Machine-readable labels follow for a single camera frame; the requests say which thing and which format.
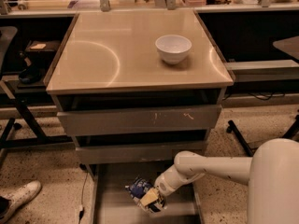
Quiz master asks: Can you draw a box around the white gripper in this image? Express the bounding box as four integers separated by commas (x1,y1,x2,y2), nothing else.
140,165,187,206

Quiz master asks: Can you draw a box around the blue chip bag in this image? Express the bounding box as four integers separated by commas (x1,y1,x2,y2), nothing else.
125,176,165,214

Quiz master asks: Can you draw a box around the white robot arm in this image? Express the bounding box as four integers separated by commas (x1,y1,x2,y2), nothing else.
139,138,299,224

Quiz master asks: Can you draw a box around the open bottom grey drawer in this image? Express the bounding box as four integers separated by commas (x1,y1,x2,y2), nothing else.
91,161,204,224

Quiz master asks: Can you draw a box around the middle grey drawer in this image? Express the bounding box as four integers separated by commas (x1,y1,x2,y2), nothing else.
76,141,207,164

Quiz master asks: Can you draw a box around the top grey drawer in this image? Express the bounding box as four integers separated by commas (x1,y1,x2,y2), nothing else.
58,105,221,136

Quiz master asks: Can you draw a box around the grey drawer cabinet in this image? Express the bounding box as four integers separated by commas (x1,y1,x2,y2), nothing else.
47,9,234,219

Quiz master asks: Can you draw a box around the white sneaker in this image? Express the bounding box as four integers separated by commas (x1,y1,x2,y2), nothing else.
0,180,42,224

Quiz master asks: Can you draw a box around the white ceramic bowl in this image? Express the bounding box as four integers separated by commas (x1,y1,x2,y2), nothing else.
155,35,192,64

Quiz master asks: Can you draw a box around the black wheeled stand base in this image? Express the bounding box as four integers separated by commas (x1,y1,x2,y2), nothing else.
226,112,299,157

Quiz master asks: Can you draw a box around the black round object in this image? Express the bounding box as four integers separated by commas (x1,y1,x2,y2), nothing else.
19,66,41,85

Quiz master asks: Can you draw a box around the dark box on shelf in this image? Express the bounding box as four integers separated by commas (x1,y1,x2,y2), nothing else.
25,40,60,53

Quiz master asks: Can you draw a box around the black cable on floor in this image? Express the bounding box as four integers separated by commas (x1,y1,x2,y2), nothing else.
77,171,90,224

